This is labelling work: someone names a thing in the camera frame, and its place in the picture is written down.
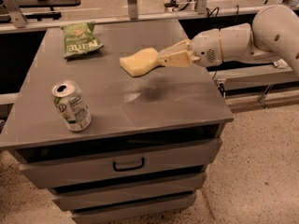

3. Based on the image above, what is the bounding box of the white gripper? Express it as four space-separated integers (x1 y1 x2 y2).
158 29 222 67

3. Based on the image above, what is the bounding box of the yellow sponge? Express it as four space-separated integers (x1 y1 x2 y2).
120 48 160 77

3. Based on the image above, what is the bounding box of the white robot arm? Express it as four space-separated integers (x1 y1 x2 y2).
157 5 299 75

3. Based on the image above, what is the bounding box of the silver 7up can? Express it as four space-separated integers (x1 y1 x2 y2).
51 80 92 132

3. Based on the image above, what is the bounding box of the green chip bag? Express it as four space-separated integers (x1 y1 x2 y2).
61 21 104 59

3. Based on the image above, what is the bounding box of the grey drawer cabinet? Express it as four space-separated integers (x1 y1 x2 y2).
0 21 233 215

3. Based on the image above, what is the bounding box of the bottom grey drawer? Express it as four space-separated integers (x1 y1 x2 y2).
72 191 196 224

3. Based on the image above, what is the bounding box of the grey drawer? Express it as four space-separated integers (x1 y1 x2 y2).
52 172 206 211
72 191 196 224
21 138 222 189

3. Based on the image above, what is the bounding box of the middle grey drawer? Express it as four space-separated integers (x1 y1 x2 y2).
52 172 206 211

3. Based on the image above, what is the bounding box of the top grey drawer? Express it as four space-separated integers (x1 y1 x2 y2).
21 138 222 189

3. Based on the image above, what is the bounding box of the black drawer handle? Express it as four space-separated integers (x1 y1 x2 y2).
112 158 145 173

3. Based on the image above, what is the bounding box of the metal railing frame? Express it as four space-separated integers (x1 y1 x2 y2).
0 0 299 35

